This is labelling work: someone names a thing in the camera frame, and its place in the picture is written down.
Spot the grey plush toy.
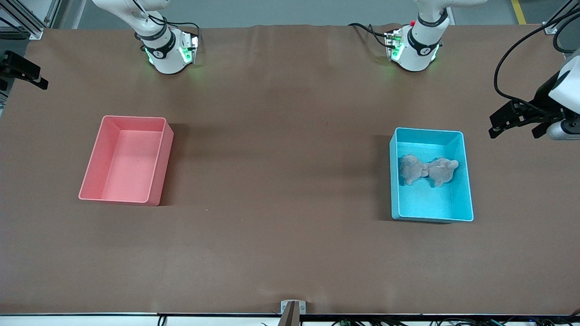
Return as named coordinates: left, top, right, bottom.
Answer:
left=398, top=154, right=430, bottom=186
left=426, top=157, right=459, bottom=188

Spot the blue plastic box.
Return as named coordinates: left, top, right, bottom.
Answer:
left=389, top=127, right=474, bottom=223

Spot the pink plastic box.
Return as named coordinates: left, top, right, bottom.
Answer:
left=78, top=115, right=174, bottom=206

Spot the brown table cover sheet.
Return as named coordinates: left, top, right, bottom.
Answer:
left=0, top=24, right=580, bottom=316

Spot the slanted aluminium strut with bracket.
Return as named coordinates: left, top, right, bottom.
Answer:
left=0, top=0, right=44, bottom=40
left=543, top=0, right=580, bottom=35

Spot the upright aluminium frame post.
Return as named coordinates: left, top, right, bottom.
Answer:
left=44, top=0, right=63, bottom=29

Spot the black right arm base cable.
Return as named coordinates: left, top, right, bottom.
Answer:
left=134, top=0, right=201, bottom=46

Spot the black arm base cable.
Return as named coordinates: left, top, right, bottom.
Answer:
left=348, top=22, right=391, bottom=48
left=134, top=0, right=201, bottom=46

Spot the black left arm base cable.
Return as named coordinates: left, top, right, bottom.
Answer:
left=348, top=22, right=391, bottom=48

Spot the metal bracket with brown bar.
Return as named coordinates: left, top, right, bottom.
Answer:
left=280, top=300, right=307, bottom=326

